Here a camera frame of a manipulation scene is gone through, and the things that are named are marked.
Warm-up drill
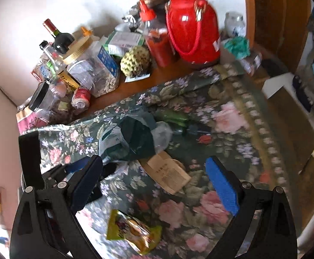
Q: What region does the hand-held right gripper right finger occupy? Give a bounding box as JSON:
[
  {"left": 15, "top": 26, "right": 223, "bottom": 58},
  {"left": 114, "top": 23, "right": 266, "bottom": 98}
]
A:
[{"left": 205, "top": 155, "right": 298, "bottom": 259}]

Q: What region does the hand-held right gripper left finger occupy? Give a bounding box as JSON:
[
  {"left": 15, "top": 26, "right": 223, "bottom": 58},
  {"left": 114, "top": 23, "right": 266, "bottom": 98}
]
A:
[{"left": 9, "top": 155, "right": 104, "bottom": 259}]

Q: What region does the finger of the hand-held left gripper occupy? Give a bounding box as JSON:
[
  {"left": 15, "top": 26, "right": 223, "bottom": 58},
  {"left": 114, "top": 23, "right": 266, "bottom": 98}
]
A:
[
  {"left": 18, "top": 131, "right": 45, "bottom": 191},
  {"left": 42, "top": 158, "right": 92, "bottom": 184}
]

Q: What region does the green plastic bag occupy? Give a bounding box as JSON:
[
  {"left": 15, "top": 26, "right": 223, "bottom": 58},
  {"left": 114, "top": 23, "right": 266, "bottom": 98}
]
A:
[{"left": 98, "top": 113, "right": 157, "bottom": 162}]

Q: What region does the brown paper packet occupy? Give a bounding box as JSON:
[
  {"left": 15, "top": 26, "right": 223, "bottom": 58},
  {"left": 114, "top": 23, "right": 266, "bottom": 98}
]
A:
[{"left": 146, "top": 151, "right": 192, "bottom": 195}]

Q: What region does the clear jar black lid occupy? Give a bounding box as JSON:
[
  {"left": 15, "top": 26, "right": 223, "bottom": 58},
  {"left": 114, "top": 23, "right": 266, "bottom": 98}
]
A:
[{"left": 28, "top": 82, "right": 66, "bottom": 122}]

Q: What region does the floral green tablecloth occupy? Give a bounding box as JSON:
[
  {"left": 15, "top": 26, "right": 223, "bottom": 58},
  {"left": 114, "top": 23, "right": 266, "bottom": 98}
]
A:
[{"left": 21, "top": 61, "right": 292, "bottom": 259}]

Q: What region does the yellow snack wrapper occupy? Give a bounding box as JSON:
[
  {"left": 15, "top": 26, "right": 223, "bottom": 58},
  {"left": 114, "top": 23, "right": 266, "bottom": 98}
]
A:
[{"left": 107, "top": 209, "right": 163, "bottom": 256}]

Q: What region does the red drink can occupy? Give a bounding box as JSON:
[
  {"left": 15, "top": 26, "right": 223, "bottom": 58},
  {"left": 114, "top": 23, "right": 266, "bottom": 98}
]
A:
[{"left": 71, "top": 86, "right": 92, "bottom": 112}]

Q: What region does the crumpled clear plastic film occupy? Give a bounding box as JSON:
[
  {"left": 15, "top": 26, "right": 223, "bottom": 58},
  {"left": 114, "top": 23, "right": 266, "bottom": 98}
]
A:
[{"left": 151, "top": 121, "right": 174, "bottom": 155}]

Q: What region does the dark green bottle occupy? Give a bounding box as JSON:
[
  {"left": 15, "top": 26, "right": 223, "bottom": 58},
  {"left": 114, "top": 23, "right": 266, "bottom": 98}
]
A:
[{"left": 154, "top": 109, "right": 190, "bottom": 128}]

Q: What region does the glass bottle yellow label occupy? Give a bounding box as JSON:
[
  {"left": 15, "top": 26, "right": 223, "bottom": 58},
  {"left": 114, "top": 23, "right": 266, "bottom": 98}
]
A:
[{"left": 39, "top": 41, "right": 81, "bottom": 90}]

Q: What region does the clear jar gold lid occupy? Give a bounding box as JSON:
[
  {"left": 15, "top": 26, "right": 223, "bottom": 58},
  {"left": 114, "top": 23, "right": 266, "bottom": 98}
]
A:
[{"left": 62, "top": 36, "right": 121, "bottom": 98}]

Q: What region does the wooden table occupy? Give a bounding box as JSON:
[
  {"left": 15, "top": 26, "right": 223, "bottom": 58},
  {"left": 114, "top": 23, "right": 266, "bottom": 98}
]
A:
[{"left": 17, "top": 40, "right": 271, "bottom": 119}]

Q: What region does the green custard apple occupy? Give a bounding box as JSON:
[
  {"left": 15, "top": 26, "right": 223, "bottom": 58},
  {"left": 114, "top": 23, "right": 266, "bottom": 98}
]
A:
[{"left": 120, "top": 46, "right": 152, "bottom": 78}]

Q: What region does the wine bottle red cap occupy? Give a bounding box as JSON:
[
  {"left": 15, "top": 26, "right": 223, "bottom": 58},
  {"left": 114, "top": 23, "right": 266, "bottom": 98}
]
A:
[{"left": 43, "top": 18, "right": 75, "bottom": 55}]

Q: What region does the dark filled jar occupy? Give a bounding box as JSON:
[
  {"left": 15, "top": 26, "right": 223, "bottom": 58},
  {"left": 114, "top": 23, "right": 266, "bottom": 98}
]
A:
[{"left": 240, "top": 51, "right": 263, "bottom": 76}]

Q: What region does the white green carton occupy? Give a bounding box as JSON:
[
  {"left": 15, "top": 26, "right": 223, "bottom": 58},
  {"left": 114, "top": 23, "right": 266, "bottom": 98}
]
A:
[{"left": 103, "top": 31, "right": 146, "bottom": 58}]

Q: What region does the teal crumpled cloth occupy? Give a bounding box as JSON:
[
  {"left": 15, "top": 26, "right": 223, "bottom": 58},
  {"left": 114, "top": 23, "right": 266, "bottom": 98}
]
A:
[{"left": 223, "top": 36, "right": 251, "bottom": 60}]

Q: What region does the red sauce bottle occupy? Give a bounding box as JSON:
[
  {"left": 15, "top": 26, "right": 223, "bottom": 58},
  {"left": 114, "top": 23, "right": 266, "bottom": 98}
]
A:
[{"left": 138, "top": 0, "right": 175, "bottom": 68}]

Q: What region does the empty glass jar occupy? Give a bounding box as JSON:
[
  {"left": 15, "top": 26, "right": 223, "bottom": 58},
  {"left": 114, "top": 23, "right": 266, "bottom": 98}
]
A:
[{"left": 224, "top": 11, "right": 247, "bottom": 37}]

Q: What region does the red thermos jug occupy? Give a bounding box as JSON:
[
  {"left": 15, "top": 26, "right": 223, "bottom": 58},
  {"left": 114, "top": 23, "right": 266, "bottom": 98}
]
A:
[{"left": 163, "top": 0, "right": 222, "bottom": 66}]

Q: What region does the brown door frame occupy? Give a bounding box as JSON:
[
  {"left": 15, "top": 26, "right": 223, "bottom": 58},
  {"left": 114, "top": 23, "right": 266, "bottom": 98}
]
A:
[{"left": 242, "top": 0, "right": 313, "bottom": 74}]

